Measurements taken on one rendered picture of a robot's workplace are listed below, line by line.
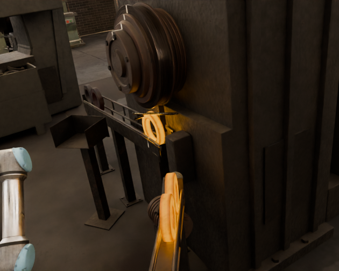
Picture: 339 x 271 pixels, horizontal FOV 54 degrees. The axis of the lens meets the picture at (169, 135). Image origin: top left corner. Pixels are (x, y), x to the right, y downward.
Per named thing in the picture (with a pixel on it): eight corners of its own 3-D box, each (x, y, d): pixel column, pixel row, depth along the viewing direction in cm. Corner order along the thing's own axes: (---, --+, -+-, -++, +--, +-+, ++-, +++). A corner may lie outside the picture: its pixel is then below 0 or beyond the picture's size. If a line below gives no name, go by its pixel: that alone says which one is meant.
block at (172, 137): (188, 172, 165) (183, 128, 154) (197, 179, 158) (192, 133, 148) (169, 180, 160) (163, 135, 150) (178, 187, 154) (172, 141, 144)
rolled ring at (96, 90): (96, 90, 233) (100, 88, 234) (88, 86, 249) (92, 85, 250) (102, 114, 240) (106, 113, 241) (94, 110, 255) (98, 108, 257)
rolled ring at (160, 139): (156, 118, 157) (162, 116, 159) (139, 108, 172) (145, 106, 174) (161, 152, 165) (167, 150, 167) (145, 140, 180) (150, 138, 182)
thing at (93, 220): (95, 205, 245) (71, 114, 214) (126, 211, 233) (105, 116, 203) (78, 223, 228) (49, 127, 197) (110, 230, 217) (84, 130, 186)
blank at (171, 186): (175, 165, 130) (167, 166, 130) (172, 184, 115) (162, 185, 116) (179, 200, 135) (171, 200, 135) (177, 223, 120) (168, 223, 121)
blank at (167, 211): (172, 184, 115) (162, 185, 116) (168, 209, 101) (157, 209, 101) (177, 223, 120) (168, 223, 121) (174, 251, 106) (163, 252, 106)
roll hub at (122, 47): (121, 85, 168) (110, 27, 156) (146, 97, 146) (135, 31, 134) (111, 87, 166) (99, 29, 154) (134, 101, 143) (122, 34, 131)
